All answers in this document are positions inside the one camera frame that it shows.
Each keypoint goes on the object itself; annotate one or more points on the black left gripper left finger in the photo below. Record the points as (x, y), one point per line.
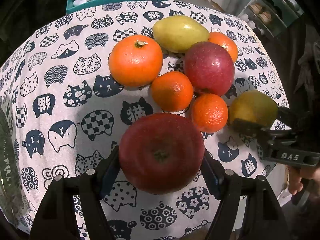
(55, 217)

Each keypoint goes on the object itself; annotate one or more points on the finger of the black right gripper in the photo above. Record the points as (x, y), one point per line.
(250, 129)
(293, 119)

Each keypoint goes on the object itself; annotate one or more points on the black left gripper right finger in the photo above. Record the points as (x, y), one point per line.
(262, 215)

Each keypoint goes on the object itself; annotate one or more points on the green pear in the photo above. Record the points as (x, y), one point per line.
(253, 106)

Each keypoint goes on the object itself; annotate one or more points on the orange mandarin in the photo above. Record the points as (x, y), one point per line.
(225, 42)
(172, 91)
(209, 113)

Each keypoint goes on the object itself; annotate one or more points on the large red apple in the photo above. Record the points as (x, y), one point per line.
(161, 153)

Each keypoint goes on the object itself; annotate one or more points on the yellow-green pear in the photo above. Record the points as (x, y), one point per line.
(178, 33)

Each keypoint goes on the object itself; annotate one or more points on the large orange with stem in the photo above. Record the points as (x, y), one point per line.
(135, 61)

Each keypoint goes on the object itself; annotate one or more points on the shoe rack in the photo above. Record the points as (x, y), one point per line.
(269, 18)

